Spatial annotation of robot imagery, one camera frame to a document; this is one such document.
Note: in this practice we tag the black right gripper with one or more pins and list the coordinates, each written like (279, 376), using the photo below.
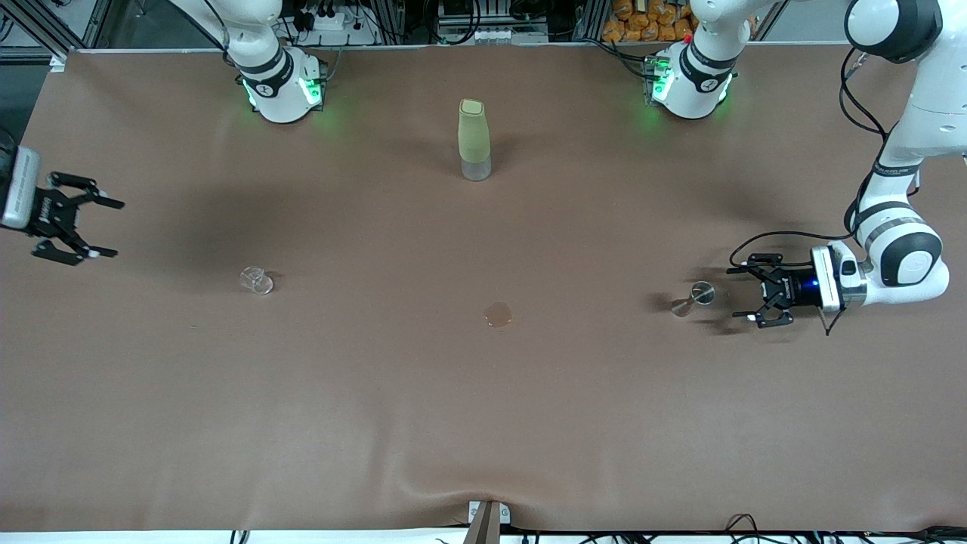
(50, 214)

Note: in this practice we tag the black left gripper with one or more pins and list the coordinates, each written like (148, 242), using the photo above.
(796, 289)

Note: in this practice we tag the steel double jigger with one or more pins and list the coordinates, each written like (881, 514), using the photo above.
(702, 293)

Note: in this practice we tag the clear glass cup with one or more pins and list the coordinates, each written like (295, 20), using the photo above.
(257, 280)

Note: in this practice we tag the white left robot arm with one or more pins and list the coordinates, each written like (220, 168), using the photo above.
(906, 257)

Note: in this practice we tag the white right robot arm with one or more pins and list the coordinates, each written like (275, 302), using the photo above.
(276, 83)

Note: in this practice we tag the round brown coaster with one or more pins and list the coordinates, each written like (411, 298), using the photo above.
(498, 314)

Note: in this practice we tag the orange snack bag pile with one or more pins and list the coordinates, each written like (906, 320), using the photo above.
(642, 23)

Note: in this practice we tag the brown table cover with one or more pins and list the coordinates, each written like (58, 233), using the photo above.
(483, 415)

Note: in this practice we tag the white power strip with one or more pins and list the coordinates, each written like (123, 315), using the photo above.
(332, 21)

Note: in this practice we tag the olive green tall bottle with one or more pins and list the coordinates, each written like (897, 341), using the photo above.
(474, 136)

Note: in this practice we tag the aluminium frame post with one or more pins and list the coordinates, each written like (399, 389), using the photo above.
(100, 23)

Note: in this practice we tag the metal table clamp bracket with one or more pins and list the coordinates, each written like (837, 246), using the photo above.
(487, 521)

